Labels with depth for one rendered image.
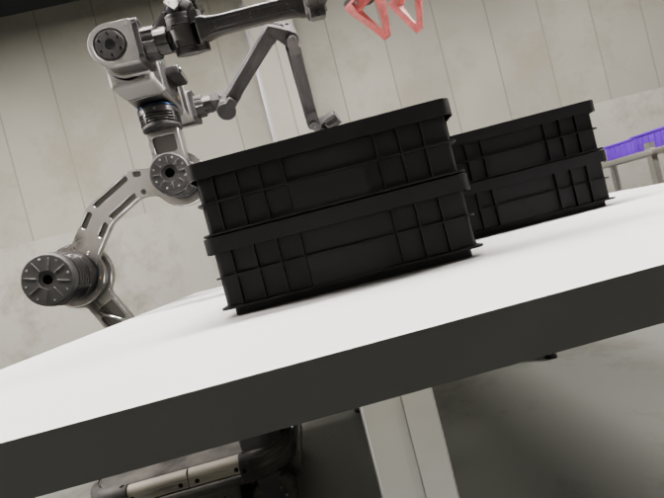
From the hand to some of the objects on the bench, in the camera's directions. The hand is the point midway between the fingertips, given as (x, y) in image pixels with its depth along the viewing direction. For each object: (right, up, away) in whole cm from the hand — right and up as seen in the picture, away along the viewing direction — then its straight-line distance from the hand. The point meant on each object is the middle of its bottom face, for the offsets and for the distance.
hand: (402, 29), depth 64 cm
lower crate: (-8, -41, +7) cm, 42 cm away
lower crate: (+32, -30, +36) cm, 57 cm away
